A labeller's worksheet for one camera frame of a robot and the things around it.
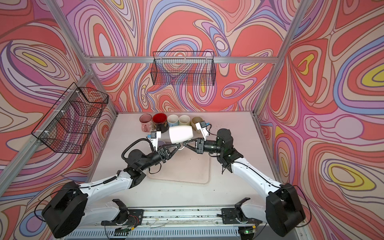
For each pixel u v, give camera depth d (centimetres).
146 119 104
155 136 65
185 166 91
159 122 100
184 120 107
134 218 72
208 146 64
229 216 74
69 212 40
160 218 75
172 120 104
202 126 65
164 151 64
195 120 106
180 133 64
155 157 65
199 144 63
